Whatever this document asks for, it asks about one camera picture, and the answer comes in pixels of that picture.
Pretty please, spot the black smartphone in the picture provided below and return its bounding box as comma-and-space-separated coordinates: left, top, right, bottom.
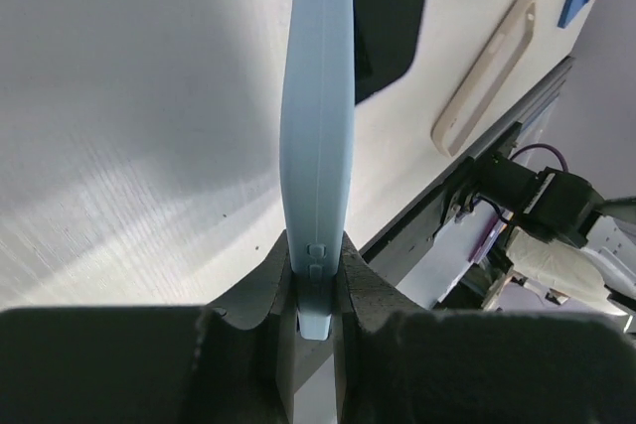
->
354, 0, 424, 103

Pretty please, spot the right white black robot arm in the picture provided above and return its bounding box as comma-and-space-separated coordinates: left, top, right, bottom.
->
447, 153, 635, 315

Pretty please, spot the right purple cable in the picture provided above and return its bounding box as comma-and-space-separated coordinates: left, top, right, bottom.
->
511, 143, 572, 175

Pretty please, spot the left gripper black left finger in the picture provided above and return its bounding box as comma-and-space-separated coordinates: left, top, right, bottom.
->
1, 236, 296, 423

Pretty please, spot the clear translucent phone case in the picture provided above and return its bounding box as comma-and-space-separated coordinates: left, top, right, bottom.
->
431, 0, 536, 157

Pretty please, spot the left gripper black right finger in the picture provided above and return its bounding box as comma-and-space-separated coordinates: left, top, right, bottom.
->
333, 239, 635, 423

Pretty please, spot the light blue phone case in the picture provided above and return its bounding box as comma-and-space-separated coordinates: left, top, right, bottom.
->
279, 0, 355, 341

